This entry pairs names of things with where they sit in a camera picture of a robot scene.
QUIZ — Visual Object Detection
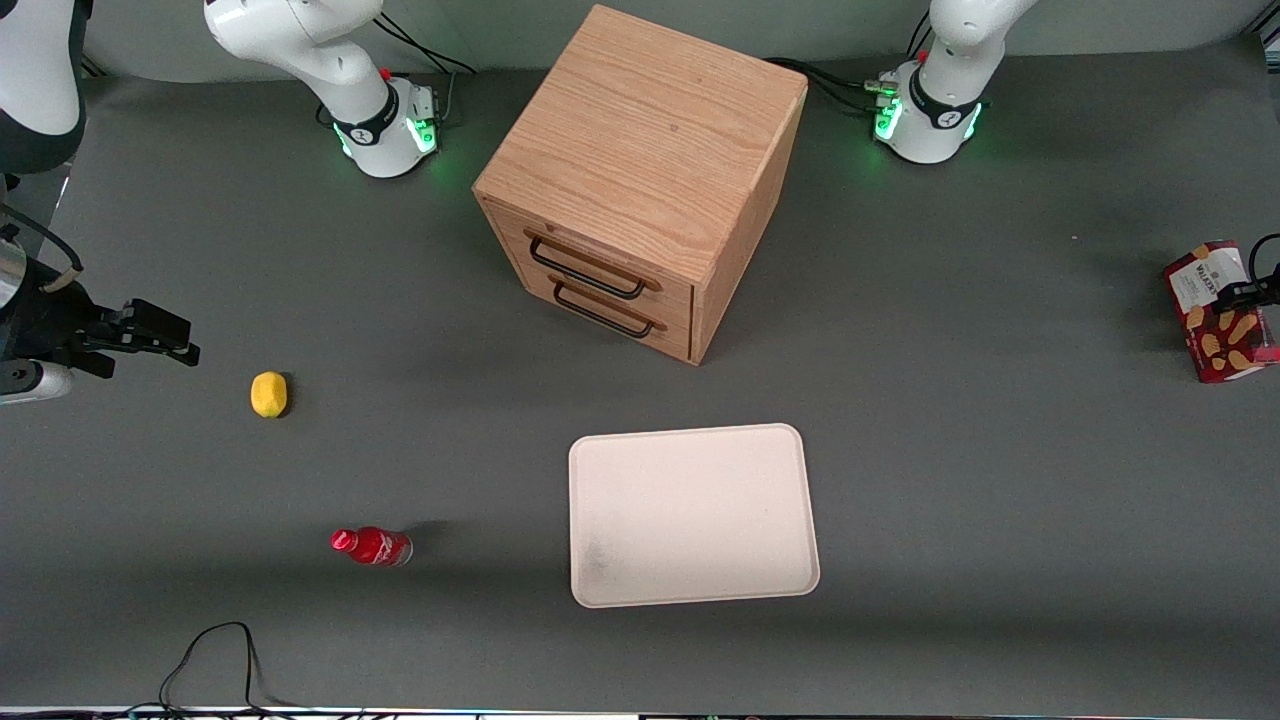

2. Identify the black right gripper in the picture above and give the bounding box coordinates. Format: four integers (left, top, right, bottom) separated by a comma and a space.
0, 255, 202, 380

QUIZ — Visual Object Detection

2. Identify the red tartan cookie box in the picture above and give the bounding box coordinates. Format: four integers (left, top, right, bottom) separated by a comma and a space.
1163, 240, 1280, 385

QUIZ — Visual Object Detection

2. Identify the cream plastic tray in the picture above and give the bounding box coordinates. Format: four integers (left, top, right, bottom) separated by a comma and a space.
568, 423, 821, 609

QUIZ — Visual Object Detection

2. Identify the yellow lemon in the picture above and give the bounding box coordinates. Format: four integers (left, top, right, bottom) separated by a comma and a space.
250, 371, 289, 419

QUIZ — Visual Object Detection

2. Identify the red soda bottle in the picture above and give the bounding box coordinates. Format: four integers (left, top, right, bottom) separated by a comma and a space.
330, 526, 414, 568

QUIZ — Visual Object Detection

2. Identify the wooden drawer front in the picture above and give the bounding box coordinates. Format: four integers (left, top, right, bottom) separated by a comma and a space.
487, 203, 696, 323
515, 272, 694, 362

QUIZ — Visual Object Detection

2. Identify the wooden drawer cabinet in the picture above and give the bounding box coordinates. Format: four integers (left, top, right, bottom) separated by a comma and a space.
472, 4, 809, 366

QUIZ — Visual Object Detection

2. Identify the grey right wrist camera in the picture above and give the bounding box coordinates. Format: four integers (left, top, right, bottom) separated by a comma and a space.
0, 361, 77, 405

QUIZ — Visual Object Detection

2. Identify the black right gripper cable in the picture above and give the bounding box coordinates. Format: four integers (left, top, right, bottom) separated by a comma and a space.
0, 205, 85, 293

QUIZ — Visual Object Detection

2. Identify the thin black looped cable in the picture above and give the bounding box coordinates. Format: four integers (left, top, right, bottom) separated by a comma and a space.
158, 621, 301, 714

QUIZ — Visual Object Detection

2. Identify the black right arm base cable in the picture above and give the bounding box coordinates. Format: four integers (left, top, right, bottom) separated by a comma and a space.
372, 12, 478, 77

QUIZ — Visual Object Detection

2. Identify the black arm base cable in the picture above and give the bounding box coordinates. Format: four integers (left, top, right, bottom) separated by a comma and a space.
372, 12, 478, 77
765, 57, 901, 113

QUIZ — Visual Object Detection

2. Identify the black metal drawer handle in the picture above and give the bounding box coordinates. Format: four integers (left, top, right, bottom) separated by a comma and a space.
527, 235, 649, 301
551, 282, 657, 340

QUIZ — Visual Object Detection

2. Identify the black left arm base cable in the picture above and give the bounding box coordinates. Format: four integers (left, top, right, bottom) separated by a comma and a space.
765, 57, 901, 113

